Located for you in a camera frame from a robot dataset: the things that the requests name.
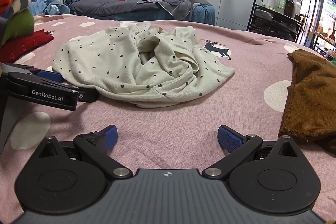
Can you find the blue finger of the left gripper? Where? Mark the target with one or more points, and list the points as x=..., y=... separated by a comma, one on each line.
x=85, y=94

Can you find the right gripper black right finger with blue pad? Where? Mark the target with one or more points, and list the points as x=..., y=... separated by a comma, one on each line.
x=240, y=149

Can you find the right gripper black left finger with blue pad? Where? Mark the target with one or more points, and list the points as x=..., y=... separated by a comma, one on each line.
x=93, y=148

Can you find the cream polka dot garment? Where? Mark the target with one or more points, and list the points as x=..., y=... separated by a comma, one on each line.
x=145, y=66

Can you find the red knit garment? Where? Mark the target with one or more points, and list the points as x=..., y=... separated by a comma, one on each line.
x=16, y=48

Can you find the green knit garment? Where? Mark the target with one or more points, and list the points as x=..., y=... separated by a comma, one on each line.
x=20, y=25

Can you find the pink polka dot bedsheet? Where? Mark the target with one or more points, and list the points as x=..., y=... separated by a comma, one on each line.
x=181, y=136

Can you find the brown knit garment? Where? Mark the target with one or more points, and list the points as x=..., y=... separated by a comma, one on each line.
x=309, y=113

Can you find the massage bed dark cover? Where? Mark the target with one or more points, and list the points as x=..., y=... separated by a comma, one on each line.
x=124, y=11

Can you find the blue crumpled blanket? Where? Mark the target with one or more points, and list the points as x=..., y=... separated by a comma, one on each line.
x=50, y=7

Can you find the black trolley rack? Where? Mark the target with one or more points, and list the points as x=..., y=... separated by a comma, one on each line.
x=269, y=22

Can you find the grey towel on bed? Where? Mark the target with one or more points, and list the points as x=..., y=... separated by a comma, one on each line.
x=191, y=10

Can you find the dark brown bottle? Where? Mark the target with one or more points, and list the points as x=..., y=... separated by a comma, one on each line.
x=289, y=8

